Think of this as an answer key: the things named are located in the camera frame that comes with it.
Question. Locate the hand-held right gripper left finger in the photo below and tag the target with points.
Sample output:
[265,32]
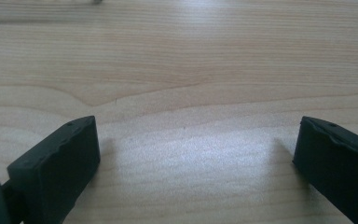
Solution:
[54,168]

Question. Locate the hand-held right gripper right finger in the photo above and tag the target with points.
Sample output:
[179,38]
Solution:
[338,165]

